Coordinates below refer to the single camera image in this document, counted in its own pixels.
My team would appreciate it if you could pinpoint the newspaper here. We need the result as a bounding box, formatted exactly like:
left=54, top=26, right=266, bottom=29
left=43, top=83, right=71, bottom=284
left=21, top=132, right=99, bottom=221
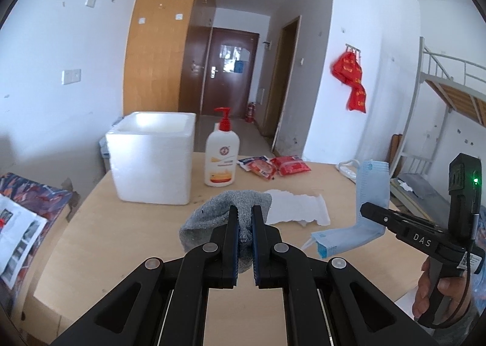
left=0, top=194, right=48, bottom=288

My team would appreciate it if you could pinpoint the person's right hand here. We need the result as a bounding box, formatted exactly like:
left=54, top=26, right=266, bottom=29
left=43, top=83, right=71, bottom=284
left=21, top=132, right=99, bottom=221
left=413, top=256, right=467, bottom=320

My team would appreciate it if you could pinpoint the person's right forearm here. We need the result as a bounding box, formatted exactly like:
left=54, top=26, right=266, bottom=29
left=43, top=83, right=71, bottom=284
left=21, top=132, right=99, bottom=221
left=433, top=293, right=486, bottom=346

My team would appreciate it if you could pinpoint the brown entrance door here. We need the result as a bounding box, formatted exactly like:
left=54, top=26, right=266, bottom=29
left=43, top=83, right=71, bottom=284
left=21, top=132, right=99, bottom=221
left=200, top=27, right=261, bottom=119

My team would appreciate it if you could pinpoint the clear red snack packet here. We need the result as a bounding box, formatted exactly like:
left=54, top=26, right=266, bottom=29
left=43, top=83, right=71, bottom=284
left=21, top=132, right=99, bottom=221
left=238, top=156, right=278, bottom=181

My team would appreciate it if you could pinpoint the grey cloth on bunk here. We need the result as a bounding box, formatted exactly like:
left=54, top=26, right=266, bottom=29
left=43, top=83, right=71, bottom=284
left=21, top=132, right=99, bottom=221
left=397, top=173, right=449, bottom=211

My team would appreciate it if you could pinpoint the white tissue paper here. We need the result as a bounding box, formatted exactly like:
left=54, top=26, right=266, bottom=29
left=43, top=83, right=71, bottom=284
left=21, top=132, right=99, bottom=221
left=264, top=189, right=331, bottom=227

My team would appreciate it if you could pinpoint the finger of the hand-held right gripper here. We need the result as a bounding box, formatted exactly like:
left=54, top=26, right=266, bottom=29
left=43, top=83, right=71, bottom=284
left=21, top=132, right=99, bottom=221
left=360, top=202, right=404, bottom=233

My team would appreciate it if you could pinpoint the wooden wardrobe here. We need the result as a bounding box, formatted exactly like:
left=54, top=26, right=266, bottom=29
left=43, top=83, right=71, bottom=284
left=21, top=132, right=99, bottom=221
left=122, top=0, right=217, bottom=116

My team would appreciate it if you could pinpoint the white lotion bottle red pump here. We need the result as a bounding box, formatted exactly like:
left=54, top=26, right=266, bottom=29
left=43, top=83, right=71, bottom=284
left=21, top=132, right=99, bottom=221
left=204, top=107, right=240, bottom=187

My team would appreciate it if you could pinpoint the blue face mask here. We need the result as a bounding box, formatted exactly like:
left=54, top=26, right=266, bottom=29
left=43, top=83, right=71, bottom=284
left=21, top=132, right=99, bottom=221
left=310, top=159, right=390, bottom=258

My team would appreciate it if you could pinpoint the grey sock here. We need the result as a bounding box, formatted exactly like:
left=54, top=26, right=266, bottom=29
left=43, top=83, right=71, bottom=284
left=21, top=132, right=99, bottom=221
left=179, top=190, right=273, bottom=274

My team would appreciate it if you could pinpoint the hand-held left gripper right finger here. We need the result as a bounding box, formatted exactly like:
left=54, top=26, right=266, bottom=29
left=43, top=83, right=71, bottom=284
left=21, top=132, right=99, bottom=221
left=251, top=205, right=433, bottom=346

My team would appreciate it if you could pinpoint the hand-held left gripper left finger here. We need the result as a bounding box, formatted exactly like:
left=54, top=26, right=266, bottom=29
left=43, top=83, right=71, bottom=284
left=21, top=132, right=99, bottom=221
left=49, top=205, right=241, bottom=346

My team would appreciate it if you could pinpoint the white metal bunk bed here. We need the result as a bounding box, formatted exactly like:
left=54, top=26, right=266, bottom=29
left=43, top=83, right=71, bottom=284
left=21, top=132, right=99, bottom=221
left=387, top=37, right=486, bottom=218

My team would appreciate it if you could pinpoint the white remote control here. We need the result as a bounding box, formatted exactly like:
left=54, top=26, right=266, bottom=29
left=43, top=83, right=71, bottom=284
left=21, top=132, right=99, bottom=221
left=336, top=159, right=360, bottom=183

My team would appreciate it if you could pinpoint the red plastic bag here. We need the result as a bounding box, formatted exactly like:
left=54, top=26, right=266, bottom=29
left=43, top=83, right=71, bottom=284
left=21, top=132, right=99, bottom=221
left=346, top=82, right=367, bottom=113
left=330, top=51, right=363, bottom=87

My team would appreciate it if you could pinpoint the brown side door frame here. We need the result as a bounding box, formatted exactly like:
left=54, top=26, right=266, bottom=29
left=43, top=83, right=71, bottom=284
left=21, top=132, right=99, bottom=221
left=262, top=15, right=302, bottom=139

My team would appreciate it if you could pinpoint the side table with patterned cloth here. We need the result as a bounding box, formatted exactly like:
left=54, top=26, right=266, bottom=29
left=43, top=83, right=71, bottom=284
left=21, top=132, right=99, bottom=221
left=0, top=173, right=81, bottom=316

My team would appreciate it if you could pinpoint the white foam box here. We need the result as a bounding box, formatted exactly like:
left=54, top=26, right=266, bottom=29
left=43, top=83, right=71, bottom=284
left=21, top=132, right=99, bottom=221
left=105, top=111, right=197, bottom=205

